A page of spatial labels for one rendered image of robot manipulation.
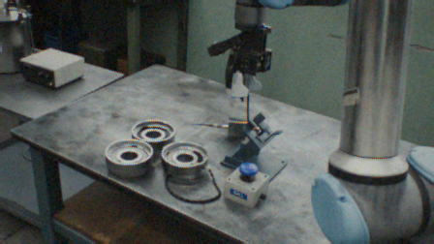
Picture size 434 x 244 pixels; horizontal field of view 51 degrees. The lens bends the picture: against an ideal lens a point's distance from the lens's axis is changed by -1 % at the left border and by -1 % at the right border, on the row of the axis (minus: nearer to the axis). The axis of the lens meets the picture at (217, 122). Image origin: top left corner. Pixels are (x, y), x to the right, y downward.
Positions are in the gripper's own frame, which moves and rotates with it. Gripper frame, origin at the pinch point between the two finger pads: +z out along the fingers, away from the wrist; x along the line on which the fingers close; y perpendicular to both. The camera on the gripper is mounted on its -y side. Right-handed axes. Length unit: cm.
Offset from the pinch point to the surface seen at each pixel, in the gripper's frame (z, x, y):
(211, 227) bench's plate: 11.9, -34.1, 18.6
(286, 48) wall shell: 23, 135, -55
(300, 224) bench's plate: 11.7, -22.0, 31.6
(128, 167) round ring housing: 7.5, -34.4, -3.8
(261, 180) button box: 6.6, -20.7, 21.0
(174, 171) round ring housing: 8.3, -27.8, 3.6
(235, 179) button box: 6.6, -23.9, 16.8
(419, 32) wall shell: 1, 140, 12
